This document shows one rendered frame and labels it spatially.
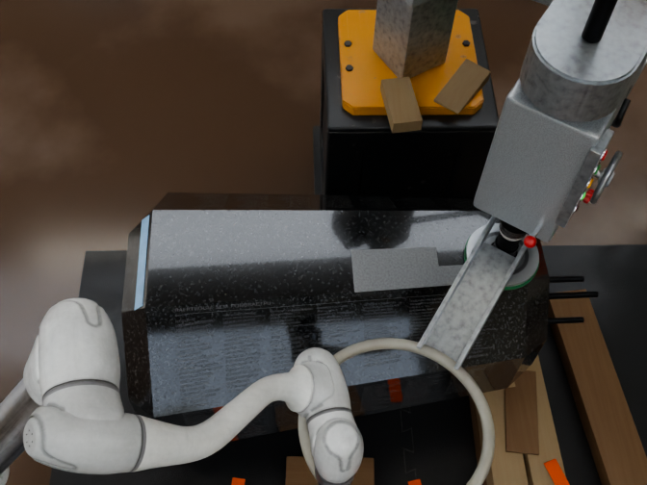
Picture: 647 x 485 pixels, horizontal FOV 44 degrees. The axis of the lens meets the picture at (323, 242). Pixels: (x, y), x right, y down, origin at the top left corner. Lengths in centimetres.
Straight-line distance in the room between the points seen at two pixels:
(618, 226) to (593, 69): 201
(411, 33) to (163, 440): 167
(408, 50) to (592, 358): 134
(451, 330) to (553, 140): 62
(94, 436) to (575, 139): 114
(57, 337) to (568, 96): 108
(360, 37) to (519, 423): 148
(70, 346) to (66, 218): 212
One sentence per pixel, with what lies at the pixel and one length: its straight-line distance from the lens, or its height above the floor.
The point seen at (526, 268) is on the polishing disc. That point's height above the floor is 85.
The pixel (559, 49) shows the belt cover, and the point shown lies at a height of 169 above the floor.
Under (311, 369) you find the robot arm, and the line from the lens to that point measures 173.
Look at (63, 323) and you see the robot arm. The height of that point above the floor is 155.
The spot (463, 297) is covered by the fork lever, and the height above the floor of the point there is 94.
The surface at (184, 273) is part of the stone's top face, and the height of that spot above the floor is 82.
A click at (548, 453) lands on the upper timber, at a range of 286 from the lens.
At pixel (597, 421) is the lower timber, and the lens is 308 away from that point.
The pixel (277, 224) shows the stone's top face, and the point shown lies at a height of 82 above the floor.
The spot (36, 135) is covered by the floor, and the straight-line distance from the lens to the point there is 387.
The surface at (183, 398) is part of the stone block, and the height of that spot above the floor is 62.
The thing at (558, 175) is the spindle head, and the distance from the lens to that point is 190.
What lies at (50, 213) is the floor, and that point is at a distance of 358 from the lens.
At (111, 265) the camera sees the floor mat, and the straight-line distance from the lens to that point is 336.
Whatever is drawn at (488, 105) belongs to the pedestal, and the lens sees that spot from 288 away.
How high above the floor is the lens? 282
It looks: 58 degrees down
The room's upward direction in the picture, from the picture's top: 2 degrees clockwise
